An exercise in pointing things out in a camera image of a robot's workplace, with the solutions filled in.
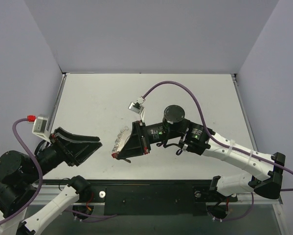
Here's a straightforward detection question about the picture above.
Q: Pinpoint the purple cable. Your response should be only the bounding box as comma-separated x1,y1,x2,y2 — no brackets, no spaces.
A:
141,81,293,222
0,117,44,227

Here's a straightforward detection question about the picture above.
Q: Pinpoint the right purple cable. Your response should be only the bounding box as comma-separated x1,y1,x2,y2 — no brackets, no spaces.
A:
141,81,293,222

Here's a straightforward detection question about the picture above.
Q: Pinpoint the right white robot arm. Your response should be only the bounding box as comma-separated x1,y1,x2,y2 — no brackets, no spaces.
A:
112,105,285,200

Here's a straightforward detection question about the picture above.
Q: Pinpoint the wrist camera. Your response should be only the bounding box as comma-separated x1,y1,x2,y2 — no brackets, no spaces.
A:
32,116,50,142
128,96,145,122

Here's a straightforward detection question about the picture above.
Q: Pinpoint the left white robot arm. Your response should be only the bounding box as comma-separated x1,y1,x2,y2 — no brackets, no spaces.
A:
0,127,102,235

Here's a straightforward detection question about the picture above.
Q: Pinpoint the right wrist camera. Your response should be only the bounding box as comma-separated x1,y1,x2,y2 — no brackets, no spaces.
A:
128,96,145,122

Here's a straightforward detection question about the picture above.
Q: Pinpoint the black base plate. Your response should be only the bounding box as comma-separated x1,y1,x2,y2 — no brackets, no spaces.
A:
79,180,237,216

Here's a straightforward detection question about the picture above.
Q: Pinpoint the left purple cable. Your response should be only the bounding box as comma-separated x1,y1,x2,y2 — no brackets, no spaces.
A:
0,117,44,227

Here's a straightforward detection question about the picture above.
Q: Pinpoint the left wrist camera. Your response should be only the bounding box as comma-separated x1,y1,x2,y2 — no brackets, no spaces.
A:
32,116,50,142

